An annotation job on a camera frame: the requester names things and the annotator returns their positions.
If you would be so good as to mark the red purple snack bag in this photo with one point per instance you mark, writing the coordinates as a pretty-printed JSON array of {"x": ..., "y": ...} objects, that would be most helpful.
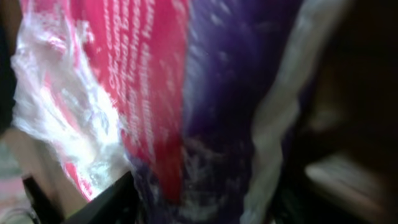
[{"x": 197, "y": 98}]

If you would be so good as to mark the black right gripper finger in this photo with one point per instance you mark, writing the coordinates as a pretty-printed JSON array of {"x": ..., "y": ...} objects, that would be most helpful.
[{"x": 116, "y": 205}]

